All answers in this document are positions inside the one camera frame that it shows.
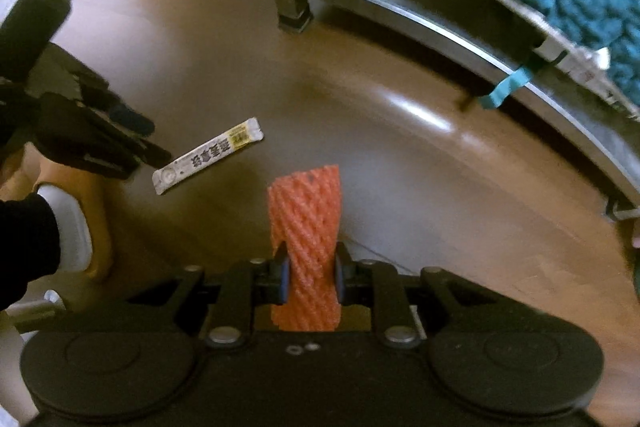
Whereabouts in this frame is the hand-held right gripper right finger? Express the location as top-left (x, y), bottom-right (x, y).
top-left (332, 241), bottom-right (501, 350)

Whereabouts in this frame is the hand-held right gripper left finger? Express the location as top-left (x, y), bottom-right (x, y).
top-left (125, 241), bottom-right (292, 350)

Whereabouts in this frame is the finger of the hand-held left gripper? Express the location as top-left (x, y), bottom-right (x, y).
top-left (37, 92), bottom-right (173, 180)
top-left (70, 62), bottom-right (156, 138)

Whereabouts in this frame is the orange foam net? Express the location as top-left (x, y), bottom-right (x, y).
top-left (266, 164), bottom-right (346, 333)

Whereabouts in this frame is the white sachet strip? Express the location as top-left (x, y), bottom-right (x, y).
top-left (151, 117), bottom-right (263, 196)

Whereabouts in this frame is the tan slipper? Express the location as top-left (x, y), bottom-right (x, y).
top-left (10, 142), bottom-right (113, 285)

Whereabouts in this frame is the white sock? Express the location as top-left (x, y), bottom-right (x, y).
top-left (36, 184), bottom-right (94, 273)

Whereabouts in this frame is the person's black trouser leg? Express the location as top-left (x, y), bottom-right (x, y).
top-left (0, 196), bottom-right (62, 310)

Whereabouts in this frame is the teal strap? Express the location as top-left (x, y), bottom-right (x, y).
top-left (477, 67), bottom-right (531, 110)

